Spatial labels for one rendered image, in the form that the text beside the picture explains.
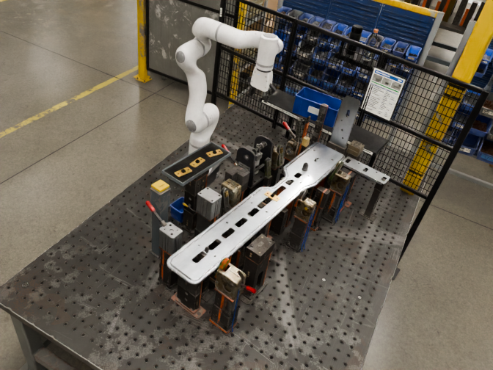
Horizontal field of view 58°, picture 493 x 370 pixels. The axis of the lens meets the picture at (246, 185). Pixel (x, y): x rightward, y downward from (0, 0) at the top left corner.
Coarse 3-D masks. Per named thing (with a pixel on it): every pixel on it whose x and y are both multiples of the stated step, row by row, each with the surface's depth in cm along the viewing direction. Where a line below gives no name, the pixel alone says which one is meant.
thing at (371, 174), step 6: (348, 156) 274; (348, 162) 269; (354, 162) 270; (360, 162) 271; (354, 168) 265; (360, 168) 266; (372, 168) 268; (360, 174) 263; (366, 174) 262; (372, 174) 263; (378, 174) 264; (384, 174) 264; (372, 180) 260; (378, 180) 259
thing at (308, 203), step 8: (304, 200) 228; (312, 200) 229; (296, 208) 232; (304, 208) 229; (312, 208) 227; (296, 216) 236; (304, 216) 232; (312, 216) 233; (296, 224) 238; (304, 224) 234; (296, 232) 241; (304, 232) 241; (288, 240) 248; (296, 240) 243; (288, 248) 248; (296, 248) 246; (304, 248) 248
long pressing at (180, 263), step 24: (288, 168) 256; (312, 168) 259; (264, 192) 236; (288, 192) 239; (240, 216) 219; (264, 216) 222; (192, 240) 202; (240, 240) 207; (168, 264) 190; (192, 264) 192; (216, 264) 194
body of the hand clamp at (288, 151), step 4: (292, 140) 270; (288, 144) 269; (292, 144) 267; (288, 148) 270; (292, 148) 268; (296, 148) 268; (288, 152) 272; (292, 152) 270; (296, 152) 271; (284, 156) 275; (288, 156) 273; (292, 156) 271; (288, 160) 274; (284, 164) 279; (280, 176) 285; (284, 176) 283
